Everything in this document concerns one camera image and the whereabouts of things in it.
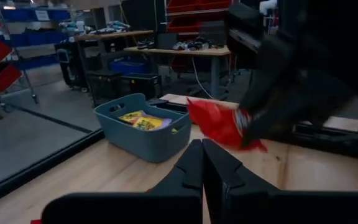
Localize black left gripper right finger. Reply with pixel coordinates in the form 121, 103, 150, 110
203, 138, 280, 224

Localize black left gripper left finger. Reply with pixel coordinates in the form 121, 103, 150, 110
149, 139, 204, 195

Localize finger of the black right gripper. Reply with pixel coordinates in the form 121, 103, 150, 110
239, 66, 287, 110
240, 113, 295, 147

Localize teal plastic bin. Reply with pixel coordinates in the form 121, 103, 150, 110
94, 93, 192, 164

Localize yellow sour candy bag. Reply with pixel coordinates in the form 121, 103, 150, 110
132, 116, 173, 131
118, 110, 149, 124

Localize wooden table grey legs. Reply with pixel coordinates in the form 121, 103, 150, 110
123, 45, 232, 98

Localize red shelf bins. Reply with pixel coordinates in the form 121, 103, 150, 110
165, 0, 233, 34

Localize black storage crate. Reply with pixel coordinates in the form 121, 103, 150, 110
121, 73, 163, 101
86, 70, 124, 106

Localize blue storage crate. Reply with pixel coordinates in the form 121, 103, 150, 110
108, 60, 151, 75

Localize wooden workbench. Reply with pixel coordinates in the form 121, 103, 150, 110
73, 29, 155, 74

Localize blue storage bins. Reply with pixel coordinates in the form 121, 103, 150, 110
0, 6, 73, 70

